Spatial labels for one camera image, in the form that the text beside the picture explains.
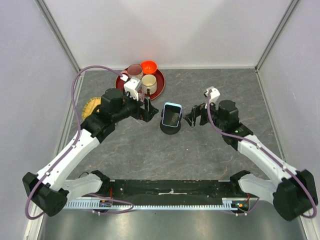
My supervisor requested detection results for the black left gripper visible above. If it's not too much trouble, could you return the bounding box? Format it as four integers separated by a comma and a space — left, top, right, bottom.
113, 89, 159, 123

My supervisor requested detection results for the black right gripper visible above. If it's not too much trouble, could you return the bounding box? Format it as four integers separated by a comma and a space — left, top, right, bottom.
182, 97, 227, 131

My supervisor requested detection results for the smartphone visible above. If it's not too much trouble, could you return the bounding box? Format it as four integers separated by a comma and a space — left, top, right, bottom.
161, 102, 182, 128

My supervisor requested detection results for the black phone stand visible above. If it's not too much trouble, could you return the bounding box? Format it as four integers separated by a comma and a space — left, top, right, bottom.
160, 109, 182, 135

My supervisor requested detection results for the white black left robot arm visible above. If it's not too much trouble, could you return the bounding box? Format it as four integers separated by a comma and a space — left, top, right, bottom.
22, 88, 159, 220

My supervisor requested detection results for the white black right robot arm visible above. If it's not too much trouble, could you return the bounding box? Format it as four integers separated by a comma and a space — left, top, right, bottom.
183, 100, 319, 221

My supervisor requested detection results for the cream ceramic mug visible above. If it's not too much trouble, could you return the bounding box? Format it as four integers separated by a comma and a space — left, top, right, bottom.
141, 74, 157, 96

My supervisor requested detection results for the pink floral mug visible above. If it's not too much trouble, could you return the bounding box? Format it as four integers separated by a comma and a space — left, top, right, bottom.
120, 64, 144, 80

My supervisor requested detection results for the orange bowl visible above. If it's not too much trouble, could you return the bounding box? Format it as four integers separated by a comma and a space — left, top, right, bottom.
140, 60, 158, 75

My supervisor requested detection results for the yellow bamboo tray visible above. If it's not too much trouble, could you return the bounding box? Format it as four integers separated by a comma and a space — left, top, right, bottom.
81, 96, 101, 120

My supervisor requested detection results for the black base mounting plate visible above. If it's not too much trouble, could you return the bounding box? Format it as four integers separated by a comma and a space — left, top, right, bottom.
99, 179, 248, 205

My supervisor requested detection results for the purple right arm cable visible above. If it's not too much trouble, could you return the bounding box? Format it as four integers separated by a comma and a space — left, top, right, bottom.
204, 93, 318, 218

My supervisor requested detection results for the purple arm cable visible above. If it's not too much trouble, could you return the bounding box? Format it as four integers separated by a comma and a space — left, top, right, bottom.
24, 65, 135, 221
204, 93, 318, 218

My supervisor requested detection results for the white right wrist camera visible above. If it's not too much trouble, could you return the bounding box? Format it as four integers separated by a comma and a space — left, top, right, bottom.
203, 86, 220, 109

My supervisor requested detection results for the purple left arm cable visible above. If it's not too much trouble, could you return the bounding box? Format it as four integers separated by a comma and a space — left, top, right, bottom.
24, 65, 135, 221

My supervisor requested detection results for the slotted grey cable duct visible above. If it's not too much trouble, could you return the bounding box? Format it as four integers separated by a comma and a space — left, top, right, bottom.
64, 197, 249, 212

